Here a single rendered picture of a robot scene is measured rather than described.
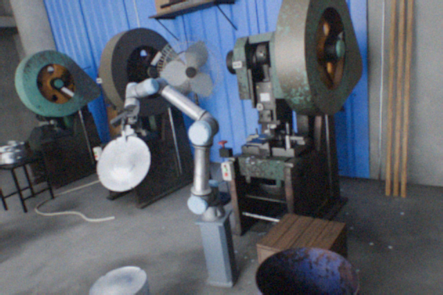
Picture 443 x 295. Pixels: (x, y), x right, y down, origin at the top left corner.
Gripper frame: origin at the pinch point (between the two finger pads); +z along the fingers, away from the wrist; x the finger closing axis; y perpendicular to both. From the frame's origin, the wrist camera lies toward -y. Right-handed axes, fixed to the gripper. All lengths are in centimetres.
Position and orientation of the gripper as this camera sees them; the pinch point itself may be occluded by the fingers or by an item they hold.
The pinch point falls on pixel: (124, 140)
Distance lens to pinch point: 183.9
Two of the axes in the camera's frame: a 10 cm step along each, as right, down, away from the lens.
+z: 0.4, 8.8, -4.8
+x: 1.6, 4.6, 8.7
